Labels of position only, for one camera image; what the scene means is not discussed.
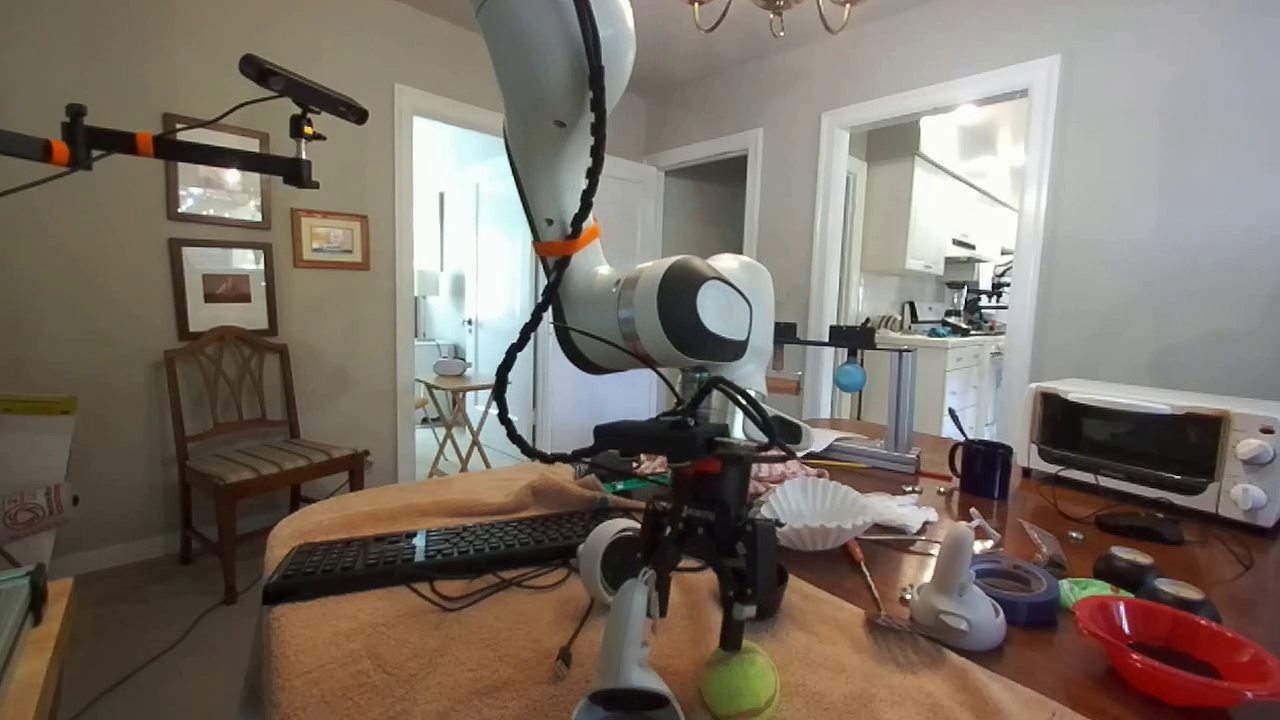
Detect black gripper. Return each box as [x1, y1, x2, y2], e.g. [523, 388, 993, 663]
[636, 451, 766, 658]

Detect yellow green tennis ball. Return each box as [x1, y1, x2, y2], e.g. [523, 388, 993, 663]
[697, 644, 787, 720]

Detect beige terry towel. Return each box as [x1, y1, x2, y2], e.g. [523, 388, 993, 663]
[254, 458, 1085, 720]

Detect white coffee filter stack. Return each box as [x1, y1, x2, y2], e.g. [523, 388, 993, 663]
[755, 471, 884, 556]

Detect red white striped cloth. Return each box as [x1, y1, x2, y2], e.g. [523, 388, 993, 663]
[743, 451, 816, 502]

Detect white paper sheets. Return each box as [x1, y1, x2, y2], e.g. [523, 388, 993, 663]
[763, 414, 870, 465]

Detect metal clamp stand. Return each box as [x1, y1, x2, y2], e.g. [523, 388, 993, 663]
[772, 318, 935, 465]

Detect black computer keyboard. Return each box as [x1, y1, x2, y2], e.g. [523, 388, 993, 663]
[259, 504, 620, 607]

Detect small wooden folding table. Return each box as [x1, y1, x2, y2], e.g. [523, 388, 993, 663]
[416, 371, 517, 481]

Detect navy blue mug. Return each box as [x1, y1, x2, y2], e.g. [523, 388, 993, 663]
[946, 435, 1021, 504]

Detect blue tape roll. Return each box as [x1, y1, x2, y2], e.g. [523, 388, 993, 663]
[970, 552, 1068, 632]

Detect small green object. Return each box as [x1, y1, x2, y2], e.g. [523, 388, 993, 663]
[1056, 571, 1120, 612]

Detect black coffee machine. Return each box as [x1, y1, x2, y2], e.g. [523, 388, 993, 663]
[935, 238, 1014, 336]

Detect red plastic bowl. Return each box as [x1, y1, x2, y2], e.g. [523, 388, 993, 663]
[1070, 593, 1280, 714]

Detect small black round object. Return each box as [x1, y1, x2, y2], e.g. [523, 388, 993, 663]
[1090, 542, 1159, 593]
[1141, 571, 1223, 624]

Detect white toaster oven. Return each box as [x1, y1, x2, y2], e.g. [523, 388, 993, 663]
[1023, 377, 1280, 531]

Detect wooden dining chair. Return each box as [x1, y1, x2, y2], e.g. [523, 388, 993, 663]
[159, 326, 377, 607]

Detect small wooden framed picture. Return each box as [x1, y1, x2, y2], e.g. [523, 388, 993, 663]
[289, 203, 377, 275]

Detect black framed matted picture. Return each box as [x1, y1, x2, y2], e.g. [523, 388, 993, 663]
[162, 238, 282, 345]

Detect brass chandelier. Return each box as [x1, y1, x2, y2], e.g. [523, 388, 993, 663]
[684, 0, 870, 39]

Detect grey framed landscape picture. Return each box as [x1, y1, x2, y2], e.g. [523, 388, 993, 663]
[159, 111, 275, 234]

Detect light wooden side table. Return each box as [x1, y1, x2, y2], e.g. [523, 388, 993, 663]
[0, 552, 81, 720]

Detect white box with yellow rim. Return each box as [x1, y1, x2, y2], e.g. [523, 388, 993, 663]
[0, 391, 81, 571]

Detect green handled tool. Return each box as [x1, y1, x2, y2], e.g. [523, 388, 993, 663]
[600, 471, 670, 509]

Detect black keyboard usb cable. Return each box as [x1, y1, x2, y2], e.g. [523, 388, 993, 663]
[394, 531, 643, 675]

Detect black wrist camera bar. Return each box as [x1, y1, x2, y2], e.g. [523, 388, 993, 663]
[588, 414, 733, 467]

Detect wooden handled utensil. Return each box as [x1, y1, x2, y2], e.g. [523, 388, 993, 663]
[838, 537, 915, 632]

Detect orange cable tie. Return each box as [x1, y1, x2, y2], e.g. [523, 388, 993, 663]
[533, 216, 609, 265]

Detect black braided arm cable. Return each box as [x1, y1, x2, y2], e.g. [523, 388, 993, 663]
[493, 0, 617, 471]

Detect black stereo camera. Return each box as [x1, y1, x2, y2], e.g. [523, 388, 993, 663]
[235, 52, 370, 134]

